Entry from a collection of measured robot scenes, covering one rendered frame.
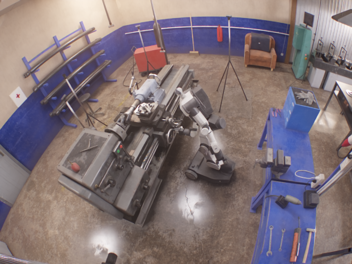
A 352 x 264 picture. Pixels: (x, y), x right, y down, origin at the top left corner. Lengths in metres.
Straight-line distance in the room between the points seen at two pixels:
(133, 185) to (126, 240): 1.04
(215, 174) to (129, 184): 1.23
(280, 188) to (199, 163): 1.28
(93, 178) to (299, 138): 2.23
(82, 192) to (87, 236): 1.54
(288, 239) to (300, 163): 0.81
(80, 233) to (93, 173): 1.74
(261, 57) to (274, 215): 4.24
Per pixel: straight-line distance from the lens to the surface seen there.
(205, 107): 1.71
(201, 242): 2.38
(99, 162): 1.52
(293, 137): 2.20
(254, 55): 5.06
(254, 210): 2.53
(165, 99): 2.57
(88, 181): 1.49
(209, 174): 2.46
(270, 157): 1.61
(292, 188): 1.83
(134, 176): 1.89
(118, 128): 1.88
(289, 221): 1.71
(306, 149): 2.16
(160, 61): 4.97
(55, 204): 3.65
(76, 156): 1.68
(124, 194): 1.84
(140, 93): 2.29
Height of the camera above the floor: 2.37
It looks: 48 degrees down
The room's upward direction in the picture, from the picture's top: 13 degrees counter-clockwise
